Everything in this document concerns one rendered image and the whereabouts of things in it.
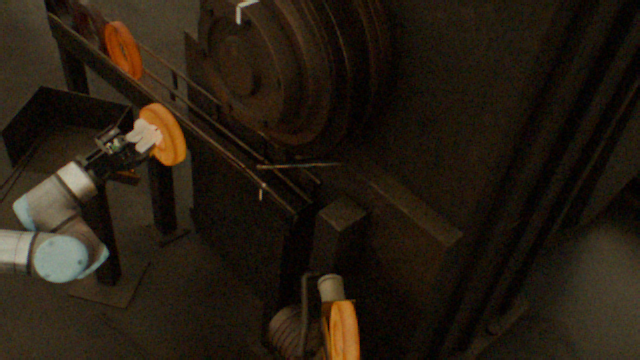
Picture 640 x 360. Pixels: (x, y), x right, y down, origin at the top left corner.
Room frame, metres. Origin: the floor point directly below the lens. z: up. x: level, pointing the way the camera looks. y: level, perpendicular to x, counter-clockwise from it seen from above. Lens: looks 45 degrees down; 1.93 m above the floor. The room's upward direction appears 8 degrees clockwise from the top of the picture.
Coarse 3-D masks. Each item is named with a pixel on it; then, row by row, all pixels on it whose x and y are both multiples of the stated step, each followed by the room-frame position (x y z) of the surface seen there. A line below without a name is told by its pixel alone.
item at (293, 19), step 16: (208, 0) 1.25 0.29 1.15; (272, 0) 1.08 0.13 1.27; (288, 0) 1.08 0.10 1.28; (304, 0) 1.06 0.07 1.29; (288, 16) 1.05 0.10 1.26; (304, 16) 1.05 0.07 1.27; (288, 32) 1.04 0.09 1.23; (304, 32) 1.04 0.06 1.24; (320, 32) 1.03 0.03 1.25; (304, 48) 1.02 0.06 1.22; (320, 48) 1.01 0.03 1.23; (304, 64) 1.01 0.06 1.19; (320, 64) 1.01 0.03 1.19; (304, 80) 1.01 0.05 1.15; (320, 80) 1.01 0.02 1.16; (304, 96) 1.01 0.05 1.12; (320, 96) 1.00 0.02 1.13; (304, 112) 1.00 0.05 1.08; (320, 112) 1.00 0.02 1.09; (288, 128) 1.03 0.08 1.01; (304, 128) 1.02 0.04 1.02; (320, 128) 1.00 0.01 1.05
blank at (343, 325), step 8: (336, 304) 0.78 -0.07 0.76; (344, 304) 0.78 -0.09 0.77; (352, 304) 0.78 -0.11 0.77; (336, 312) 0.77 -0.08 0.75; (344, 312) 0.75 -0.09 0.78; (352, 312) 0.76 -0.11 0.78; (336, 320) 0.76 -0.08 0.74; (344, 320) 0.73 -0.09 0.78; (352, 320) 0.74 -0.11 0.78; (336, 328) 0.77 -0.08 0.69; (344, 328) 0.72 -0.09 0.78; (352, 328) 0.72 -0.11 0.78; (336, 336) 0.76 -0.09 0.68; (344, 336) 0.70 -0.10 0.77; (352, 336) 0.70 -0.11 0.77; (336, 344) 0.74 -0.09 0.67; (344, 344) 0.69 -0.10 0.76; (352, 344) 0.69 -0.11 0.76; (336, 352) 0.72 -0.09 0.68; (344, 352) 0.68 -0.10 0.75; (352, 352) 0.68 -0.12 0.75
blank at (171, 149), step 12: (144, 108) 1.17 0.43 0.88; (156, 108) 1.15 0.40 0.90; (156, 120) 1.13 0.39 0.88; (168, 120) 1.13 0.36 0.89; (168, 132) 1.10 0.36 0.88; (180, 132) 1.12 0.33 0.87; (168, 144) 1.10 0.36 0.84; (180, 144) 1.10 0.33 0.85; (156, 156) 1.14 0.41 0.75; (168, 156) 1.10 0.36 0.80; (180, 156) 1.10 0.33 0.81
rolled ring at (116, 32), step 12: (108, 24) 1.67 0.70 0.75; (120, 24) 1.65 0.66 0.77; (108, 36) 1.67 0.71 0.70; (120, 36) 1.61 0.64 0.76; (132, 36) 1.62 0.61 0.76; (108, 48) 1.69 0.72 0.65; (120, 48) 1.69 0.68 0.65; (132, 48) 1.59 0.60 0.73; (120, 60) 1.66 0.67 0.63; (132, 60) 1.57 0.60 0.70; (132, 72) 1.57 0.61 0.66
